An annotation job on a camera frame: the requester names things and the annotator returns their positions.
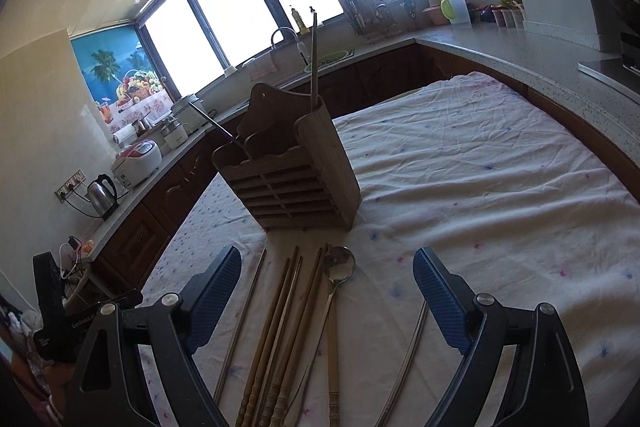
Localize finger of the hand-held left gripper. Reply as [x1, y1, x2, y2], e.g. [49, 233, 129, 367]
[116, 289, 145, 310]

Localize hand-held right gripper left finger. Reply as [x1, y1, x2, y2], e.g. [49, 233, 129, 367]
[62, 245, 243, 427]

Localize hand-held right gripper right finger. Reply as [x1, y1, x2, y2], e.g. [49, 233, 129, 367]
[412, 247, 598, 427]

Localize metal chopstick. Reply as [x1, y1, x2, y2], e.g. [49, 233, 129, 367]
[384, 301, 429, 427]
[214, 249, 268, 404]
[188, 101, 242, 144]
[292, 244, 331, 427]

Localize wooden utensil holder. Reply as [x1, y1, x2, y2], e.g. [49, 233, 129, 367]
[211, 83, 362, 235]

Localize white floral tablecloth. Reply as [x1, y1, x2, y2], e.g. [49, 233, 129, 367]
[135, 72, 640, 427]

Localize wooden base cabinets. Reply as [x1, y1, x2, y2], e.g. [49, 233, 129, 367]
[92, 44, 421, 298]

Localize steel electric kettle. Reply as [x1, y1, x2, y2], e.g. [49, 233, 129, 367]
[86, 174, 120, 220]

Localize white and red rice cooker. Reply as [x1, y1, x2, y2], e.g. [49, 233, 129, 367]
[111, 139, 163, 190]

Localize paper towel roll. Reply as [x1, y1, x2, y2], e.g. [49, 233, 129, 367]
[111, 127, 138, 150]

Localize small white appliance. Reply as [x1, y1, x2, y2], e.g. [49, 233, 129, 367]
[160, 117, 191, 150]

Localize steel cooking pot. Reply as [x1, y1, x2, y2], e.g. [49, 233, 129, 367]
[170, 94, 206, 122]

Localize beach and fruit poster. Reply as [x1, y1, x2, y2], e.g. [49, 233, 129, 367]
[70, 26, 168, 132]

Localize grey speckled countertop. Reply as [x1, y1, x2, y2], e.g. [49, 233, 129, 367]
[55, 24, 640, 268]

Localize sink with green basin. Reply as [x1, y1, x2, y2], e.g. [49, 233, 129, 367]
[305, 49, 353, 72]

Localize steel sink faucet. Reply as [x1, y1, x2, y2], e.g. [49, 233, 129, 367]
[270, 27, 311, 68]

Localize pink plastic bowl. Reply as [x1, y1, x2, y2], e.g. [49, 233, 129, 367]
[422, 0, 451, 25]

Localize white jug with green lid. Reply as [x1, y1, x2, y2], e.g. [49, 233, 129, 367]
[440, 0, 473, 26]

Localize steel gas stove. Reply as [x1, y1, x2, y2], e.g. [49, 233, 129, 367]
[577, 32, 640, 90]

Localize dish rack with knives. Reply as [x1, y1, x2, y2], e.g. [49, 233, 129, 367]
[335, 0, 401, 42]

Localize charger cables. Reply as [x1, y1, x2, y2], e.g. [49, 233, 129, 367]
[59, 236, 87, 284]

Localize wall power strip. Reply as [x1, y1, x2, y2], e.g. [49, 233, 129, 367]
[55, 169, 86, 202]

